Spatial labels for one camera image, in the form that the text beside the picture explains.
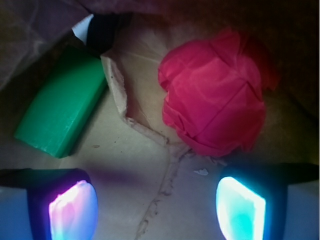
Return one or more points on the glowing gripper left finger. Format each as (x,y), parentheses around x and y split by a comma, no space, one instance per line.
(47,204)

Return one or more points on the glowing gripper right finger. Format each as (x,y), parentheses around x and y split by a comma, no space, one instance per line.
(269,201)

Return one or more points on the red paper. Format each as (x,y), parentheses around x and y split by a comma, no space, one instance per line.
(214,91)

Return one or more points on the brown paper bag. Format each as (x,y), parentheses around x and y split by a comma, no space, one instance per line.
(158,189)

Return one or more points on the green rectangular block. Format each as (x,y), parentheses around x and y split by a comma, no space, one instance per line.
(61,108)

